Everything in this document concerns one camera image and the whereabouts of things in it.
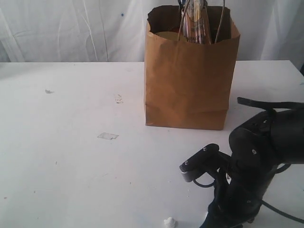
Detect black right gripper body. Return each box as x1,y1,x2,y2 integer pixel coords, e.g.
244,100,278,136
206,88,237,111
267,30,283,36
201,163,278,228

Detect clear jar with gold lid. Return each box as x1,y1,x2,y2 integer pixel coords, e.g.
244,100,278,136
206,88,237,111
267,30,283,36
153,31,187,42

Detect spaghetti packet dark blue ends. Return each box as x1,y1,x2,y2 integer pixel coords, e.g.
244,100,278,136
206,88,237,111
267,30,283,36
177,0,212,45

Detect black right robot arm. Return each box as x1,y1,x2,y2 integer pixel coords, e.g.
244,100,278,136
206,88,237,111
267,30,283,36
202,97,304,228

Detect large brown paper shopping bag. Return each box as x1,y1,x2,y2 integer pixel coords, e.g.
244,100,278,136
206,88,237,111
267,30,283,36
144,5,240,130

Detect clear tape piece on table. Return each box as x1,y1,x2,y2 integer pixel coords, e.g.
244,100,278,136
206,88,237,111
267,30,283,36
97,133,119,140

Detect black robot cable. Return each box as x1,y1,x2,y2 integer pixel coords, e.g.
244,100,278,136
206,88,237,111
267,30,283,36
193,163,304,219

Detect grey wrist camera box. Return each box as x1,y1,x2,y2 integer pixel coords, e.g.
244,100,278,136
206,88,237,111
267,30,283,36
179,143,220,182

